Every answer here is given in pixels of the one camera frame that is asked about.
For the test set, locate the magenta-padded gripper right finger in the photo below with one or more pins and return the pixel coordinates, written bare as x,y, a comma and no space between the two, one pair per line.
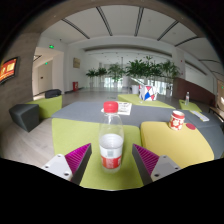
163,165

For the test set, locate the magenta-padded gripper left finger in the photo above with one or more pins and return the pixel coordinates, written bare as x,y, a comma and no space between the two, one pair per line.
60,165

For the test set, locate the clear red-capped water bottle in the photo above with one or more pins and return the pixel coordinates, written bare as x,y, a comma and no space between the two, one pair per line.
111,146

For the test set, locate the small clear water bottle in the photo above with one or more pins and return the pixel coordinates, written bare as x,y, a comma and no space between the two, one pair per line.
187,99

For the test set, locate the yellow upholstered seat block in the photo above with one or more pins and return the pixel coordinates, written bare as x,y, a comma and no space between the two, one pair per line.
173,146

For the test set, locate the green upholstered seat block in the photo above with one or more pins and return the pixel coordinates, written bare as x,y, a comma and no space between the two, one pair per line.
192,107
73,140
133,99

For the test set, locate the red and white patterned mug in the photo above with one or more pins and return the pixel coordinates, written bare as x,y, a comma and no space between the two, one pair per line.
176,120

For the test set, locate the grey upholstered seat block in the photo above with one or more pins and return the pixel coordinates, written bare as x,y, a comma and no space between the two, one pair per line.
83,113
215,140
188,116

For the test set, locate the dark grey ottoman cube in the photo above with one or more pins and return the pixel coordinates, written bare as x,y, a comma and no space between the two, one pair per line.
24,117

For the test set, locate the green ottoman cube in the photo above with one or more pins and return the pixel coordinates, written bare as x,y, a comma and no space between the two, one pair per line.
50,106

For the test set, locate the yellow and white booklet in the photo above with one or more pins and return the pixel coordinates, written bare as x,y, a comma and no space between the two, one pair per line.
200,115

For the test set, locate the white printed magazine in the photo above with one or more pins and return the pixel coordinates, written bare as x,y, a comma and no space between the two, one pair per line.
125,108

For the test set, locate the white red blue geometric cube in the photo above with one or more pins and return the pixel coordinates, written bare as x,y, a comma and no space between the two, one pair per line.
147,93

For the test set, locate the dark wooden bench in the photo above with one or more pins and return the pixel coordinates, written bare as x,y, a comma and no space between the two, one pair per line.
217,113

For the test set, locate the red fire extinguisher box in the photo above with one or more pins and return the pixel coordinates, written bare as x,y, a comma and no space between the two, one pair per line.
75,86

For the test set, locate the group of green potted plants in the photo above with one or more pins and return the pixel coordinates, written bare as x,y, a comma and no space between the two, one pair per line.
140,69

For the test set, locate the green exit sign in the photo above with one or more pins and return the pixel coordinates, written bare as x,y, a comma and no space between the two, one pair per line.
51,46

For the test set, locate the beige wall plaque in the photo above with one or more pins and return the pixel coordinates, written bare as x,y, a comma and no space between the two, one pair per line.
76,63

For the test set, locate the orange wall screen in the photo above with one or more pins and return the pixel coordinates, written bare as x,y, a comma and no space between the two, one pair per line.
8,70

